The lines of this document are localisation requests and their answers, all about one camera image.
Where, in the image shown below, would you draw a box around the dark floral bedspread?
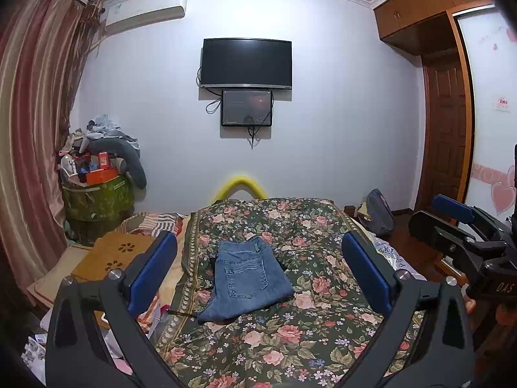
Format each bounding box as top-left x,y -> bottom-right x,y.
155,197 -> 429,388

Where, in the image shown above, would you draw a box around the pink striped curtain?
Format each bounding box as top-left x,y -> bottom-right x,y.
0,0 -> 101,304

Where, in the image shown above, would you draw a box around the grey bolster pillow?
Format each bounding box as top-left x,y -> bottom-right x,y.
87,139 -> 148,190

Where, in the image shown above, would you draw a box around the blue denim pants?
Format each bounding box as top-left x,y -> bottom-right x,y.
196,235 -> 295,325

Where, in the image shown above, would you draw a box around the white air conditioner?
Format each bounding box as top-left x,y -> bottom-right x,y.
101,0 -> 190,35

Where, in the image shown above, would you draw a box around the grey backpack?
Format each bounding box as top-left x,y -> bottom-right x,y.
357,188 -> 396,237

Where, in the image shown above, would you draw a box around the wooden overhead cabinet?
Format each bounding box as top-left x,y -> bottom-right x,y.
372,0 -> 497,55

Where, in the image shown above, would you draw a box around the beige pillow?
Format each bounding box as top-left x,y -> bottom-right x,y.
26,242 -> 93,304

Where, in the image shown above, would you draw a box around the pile of grey clothes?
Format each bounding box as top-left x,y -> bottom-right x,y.
70,114 -> 140,158

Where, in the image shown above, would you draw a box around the green storage bin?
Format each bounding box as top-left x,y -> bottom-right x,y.
61,174 -> 136,235

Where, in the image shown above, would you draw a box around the white printed shirt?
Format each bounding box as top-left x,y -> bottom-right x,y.
369,234 -> 408,271

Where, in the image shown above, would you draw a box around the wooden lap desk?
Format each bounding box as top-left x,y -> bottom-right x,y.
72,230 -> 162,284

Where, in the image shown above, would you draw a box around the white heart-print wardrobe door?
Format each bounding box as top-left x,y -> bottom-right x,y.
456,6 -> 517,227

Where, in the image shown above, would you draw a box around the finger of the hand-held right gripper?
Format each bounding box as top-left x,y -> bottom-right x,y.
408,209 -> 506,276
432,193 -> 514,236

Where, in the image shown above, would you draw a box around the orange box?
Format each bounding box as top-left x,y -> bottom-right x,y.
85,167 -> 119,184

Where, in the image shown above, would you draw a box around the black monitor cable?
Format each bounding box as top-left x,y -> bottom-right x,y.
246,116 -> 260,149

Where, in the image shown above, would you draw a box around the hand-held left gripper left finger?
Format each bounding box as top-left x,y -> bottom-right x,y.
44,230 -> 186,388

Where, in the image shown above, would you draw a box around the black wall television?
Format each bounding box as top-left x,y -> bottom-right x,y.
201,38 -> 293,90

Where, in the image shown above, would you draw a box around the brown wooden door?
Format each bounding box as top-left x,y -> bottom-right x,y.
416,48 -> 469,213

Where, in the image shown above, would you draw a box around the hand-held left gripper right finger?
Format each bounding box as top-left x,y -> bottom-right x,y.
331,231 -> 475,388

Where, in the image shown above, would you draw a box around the orange striped blanket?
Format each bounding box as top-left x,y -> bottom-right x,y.
121,212 -> 190,235

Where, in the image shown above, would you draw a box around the small black wall monitor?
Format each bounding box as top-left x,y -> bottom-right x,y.
220,89 -> 274,128

